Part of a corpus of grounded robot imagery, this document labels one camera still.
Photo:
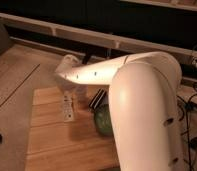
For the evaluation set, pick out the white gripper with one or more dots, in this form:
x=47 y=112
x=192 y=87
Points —
x=70 y=88

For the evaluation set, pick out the small clear plastic bottle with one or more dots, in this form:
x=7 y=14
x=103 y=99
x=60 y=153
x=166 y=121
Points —
x=67 y=107

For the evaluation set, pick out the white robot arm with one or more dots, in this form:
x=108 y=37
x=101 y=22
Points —
x=143 y=106

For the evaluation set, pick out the black striped box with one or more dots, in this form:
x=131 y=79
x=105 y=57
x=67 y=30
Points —
x=97 y=99

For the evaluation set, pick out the dark green bowl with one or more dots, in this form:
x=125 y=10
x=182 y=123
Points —
x=102 y=120

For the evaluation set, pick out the wooden board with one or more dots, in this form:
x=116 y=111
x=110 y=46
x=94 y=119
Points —
x=55 y=145

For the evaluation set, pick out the long white wall rail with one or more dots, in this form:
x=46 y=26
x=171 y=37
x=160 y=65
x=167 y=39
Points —
x=89 y=37

